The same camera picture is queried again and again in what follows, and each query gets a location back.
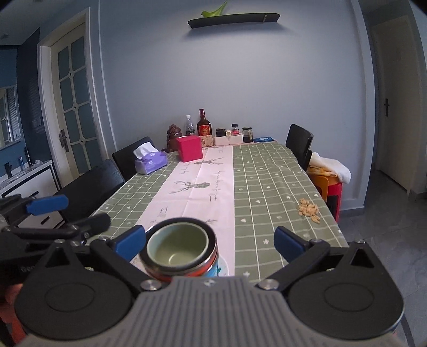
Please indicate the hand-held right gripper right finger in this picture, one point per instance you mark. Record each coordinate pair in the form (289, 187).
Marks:
(288, 245)

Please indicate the black lidded jar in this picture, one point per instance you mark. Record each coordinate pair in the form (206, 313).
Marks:
(220, 132)

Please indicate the white cabinet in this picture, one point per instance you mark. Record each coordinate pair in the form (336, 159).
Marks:
(30, 183)

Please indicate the green checked tablecloth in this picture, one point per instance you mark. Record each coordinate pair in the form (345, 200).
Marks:
(273, 200)

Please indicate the white deer table runner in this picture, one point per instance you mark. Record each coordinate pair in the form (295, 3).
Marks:
(200, 176)

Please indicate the brown liquor bottle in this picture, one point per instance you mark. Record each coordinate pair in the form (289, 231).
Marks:
(204, 126)

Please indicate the plain white door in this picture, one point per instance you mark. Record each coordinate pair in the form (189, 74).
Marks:
(393, 100)

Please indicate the dark glass jar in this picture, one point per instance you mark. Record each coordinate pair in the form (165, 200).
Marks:
(247, 135)

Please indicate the green ceramic bowl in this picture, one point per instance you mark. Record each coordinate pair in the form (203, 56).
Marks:
(176, 243)

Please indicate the pile of seed shells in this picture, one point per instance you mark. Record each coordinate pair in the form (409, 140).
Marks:
(308, 210)

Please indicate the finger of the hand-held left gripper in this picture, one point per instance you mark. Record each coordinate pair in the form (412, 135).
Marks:
(46, 204)
(90, 225)

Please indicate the white cloth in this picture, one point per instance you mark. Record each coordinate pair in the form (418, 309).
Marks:
(333, 166)

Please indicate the pink box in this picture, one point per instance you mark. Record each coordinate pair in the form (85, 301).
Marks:
(190, 150)

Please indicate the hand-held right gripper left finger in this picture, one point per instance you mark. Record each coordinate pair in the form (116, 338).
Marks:
(128, 242)

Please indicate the black wall shelf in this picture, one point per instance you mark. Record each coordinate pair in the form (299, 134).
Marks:
(233, 20)

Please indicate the green bird ornament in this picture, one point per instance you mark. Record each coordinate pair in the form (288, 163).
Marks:
(213, 11)

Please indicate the small red-label bottle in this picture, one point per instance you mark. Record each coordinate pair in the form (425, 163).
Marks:
(235, 130)

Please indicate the blue packet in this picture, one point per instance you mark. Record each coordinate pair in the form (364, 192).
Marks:
(263, 139)

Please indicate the clear water bottle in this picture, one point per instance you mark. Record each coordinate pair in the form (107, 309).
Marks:
(189, 126)

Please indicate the white box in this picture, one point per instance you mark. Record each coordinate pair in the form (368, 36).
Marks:
(230, 140)

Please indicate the purple tissue pack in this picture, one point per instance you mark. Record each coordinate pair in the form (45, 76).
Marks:
(151, 163)

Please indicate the window with blinds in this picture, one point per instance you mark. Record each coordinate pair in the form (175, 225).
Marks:
(8, 116)

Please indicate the white glass-pane door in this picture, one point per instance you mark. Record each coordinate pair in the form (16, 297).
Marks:
(76, 93)

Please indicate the large black chair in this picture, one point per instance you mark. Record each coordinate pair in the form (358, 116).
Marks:
(90, 190)

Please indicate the orange stool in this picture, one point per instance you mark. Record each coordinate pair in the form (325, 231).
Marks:
(318, 182)

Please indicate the orange steel bowl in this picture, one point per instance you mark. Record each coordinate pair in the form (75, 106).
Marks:
(213, 243)

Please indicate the person's left hand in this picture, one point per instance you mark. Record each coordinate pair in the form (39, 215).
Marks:
(10, 295)

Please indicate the red stool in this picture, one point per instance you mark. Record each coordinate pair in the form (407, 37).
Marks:
(334, 200)

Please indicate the blue steel bowl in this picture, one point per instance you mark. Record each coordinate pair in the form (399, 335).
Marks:
(210, 268)

